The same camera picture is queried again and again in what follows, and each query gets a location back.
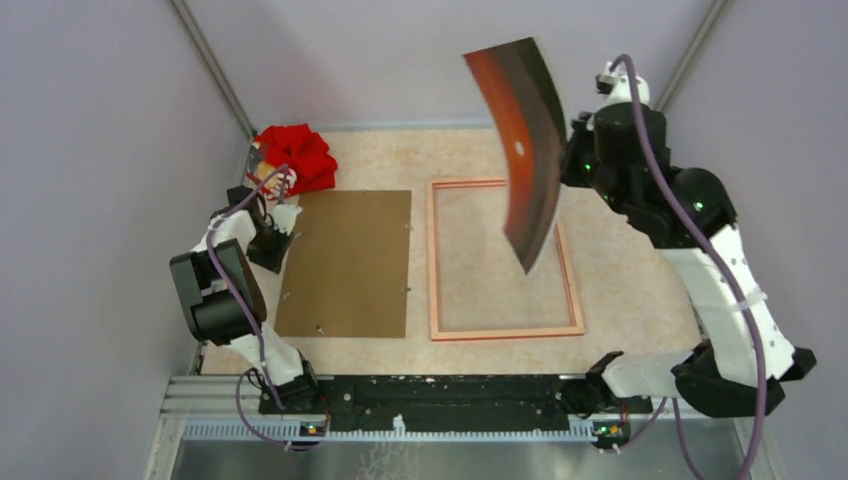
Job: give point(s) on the red wooden picture frame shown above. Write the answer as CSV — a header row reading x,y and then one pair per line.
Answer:
x,y
478,288

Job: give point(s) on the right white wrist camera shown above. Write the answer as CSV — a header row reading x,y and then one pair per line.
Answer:
x,y
613,83

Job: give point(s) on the brown fibreboard backing board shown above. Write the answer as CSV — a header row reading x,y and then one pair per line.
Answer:
x,y
347,267

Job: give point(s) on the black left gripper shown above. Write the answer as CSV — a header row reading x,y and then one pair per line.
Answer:
x,y
273,261

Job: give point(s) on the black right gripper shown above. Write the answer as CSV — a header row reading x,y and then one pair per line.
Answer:
x,y
577,136

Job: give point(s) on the white slotted cable duct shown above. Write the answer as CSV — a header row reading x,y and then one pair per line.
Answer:
x,y
297,431

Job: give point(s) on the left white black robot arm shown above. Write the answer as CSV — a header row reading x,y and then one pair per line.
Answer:
x,y
222,302

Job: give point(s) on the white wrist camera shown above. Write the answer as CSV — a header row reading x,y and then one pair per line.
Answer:
x,y
284,217
613,83

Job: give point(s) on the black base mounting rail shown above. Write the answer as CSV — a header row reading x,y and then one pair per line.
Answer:
x,y
454,403

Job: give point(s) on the sunset landscape photo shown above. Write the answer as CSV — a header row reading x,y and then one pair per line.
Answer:
x,y
521,96

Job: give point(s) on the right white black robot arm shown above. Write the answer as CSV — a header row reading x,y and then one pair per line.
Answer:
x,y
744,356

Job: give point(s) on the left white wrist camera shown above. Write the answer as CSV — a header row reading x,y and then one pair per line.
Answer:
x,y
284,217

